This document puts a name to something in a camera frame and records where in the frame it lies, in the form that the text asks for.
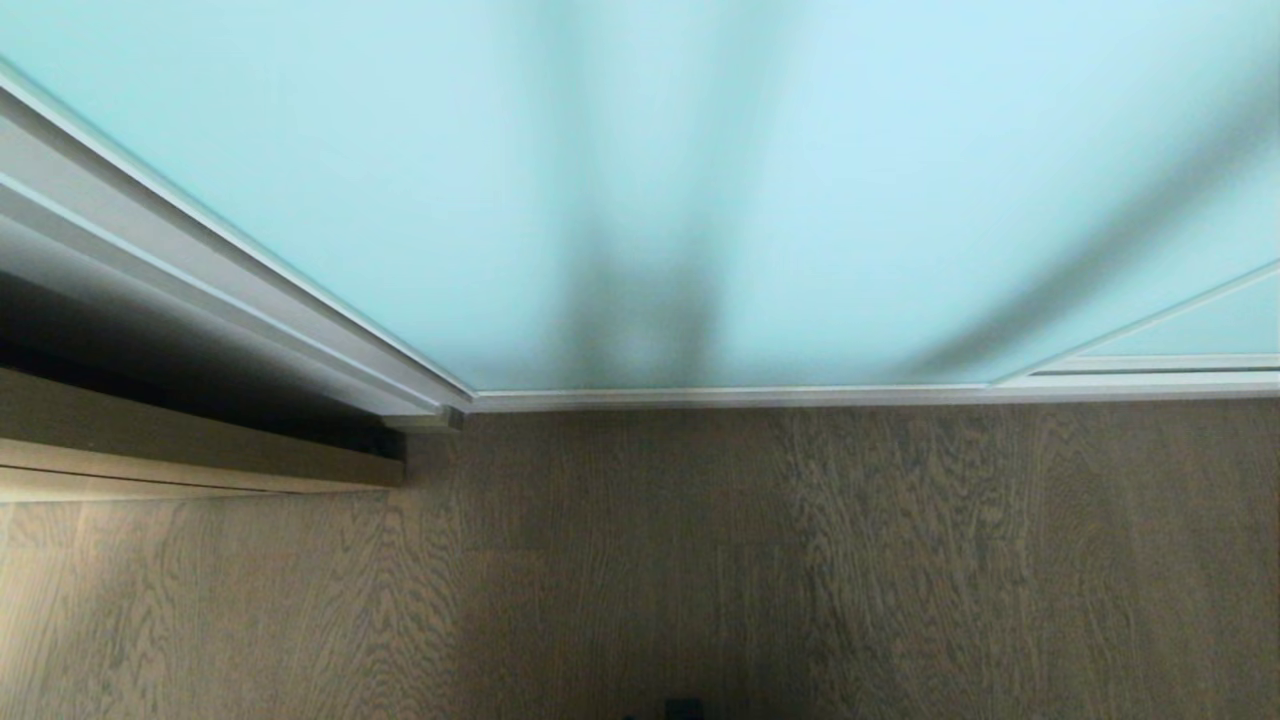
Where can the frosted glass sliding wardrobe door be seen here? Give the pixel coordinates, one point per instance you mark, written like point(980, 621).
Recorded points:
point(420, 150)

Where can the wooden wardrobe base plinth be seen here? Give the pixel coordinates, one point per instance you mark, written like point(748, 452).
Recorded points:
point(150, 440)

